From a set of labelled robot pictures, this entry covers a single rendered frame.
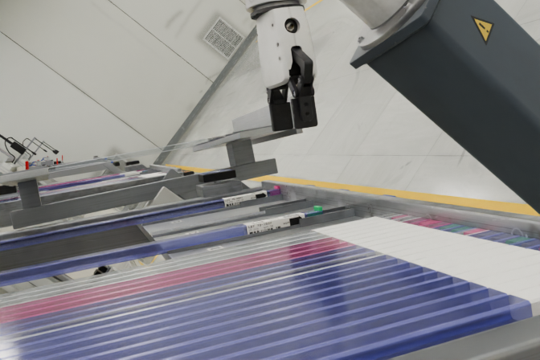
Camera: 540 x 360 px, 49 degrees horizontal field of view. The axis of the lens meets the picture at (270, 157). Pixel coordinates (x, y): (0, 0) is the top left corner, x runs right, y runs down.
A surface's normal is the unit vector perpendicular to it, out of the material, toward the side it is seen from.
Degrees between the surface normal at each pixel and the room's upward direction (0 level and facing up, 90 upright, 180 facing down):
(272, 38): 45
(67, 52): 90
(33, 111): 90
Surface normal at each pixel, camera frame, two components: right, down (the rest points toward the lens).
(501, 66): 0.48, -0.26
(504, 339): -0.15, -0.99
